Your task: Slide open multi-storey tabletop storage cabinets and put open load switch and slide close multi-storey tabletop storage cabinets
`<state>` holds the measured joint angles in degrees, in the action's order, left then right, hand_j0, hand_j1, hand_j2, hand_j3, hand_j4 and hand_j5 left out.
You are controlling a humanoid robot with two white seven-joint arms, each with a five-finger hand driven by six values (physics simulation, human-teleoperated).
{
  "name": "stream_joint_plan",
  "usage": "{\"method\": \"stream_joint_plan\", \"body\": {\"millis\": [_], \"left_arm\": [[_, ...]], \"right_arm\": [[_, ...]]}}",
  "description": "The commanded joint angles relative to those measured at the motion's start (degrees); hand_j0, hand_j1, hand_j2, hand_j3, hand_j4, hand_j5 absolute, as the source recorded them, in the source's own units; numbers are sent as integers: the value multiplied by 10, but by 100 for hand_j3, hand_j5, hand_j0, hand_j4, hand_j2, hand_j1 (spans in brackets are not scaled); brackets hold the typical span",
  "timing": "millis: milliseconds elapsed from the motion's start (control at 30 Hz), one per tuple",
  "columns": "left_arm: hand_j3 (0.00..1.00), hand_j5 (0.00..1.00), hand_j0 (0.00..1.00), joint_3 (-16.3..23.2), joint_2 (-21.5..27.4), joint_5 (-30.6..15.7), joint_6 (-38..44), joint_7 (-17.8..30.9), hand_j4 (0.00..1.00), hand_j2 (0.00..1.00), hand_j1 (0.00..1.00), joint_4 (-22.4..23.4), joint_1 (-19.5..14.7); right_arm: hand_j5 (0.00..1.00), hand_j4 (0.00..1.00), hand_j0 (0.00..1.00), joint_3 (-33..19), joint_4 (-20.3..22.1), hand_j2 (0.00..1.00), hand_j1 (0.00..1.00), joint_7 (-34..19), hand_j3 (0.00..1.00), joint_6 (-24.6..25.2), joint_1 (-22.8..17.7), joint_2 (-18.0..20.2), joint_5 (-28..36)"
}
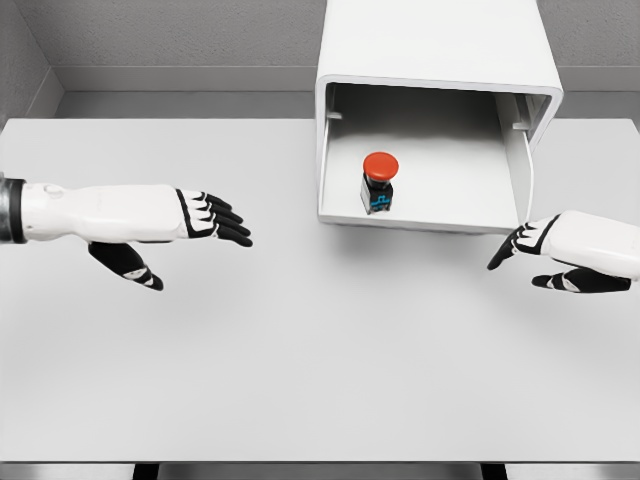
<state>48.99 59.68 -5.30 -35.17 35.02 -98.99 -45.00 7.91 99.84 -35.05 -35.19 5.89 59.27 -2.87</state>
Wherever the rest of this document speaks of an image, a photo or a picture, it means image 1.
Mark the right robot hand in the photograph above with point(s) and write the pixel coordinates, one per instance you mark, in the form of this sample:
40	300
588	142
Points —
580	240

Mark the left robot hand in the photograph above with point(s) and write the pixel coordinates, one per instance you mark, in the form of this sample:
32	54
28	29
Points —
150	212

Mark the white cabinet drawer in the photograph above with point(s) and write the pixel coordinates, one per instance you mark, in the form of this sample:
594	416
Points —
425	180

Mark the red button load switch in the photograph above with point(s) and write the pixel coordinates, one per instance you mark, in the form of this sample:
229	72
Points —
379	184

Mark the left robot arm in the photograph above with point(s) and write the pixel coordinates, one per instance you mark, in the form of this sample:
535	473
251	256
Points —
40	212

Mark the white tabletop storage cabinet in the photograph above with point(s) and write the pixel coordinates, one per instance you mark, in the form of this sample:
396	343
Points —
440	60

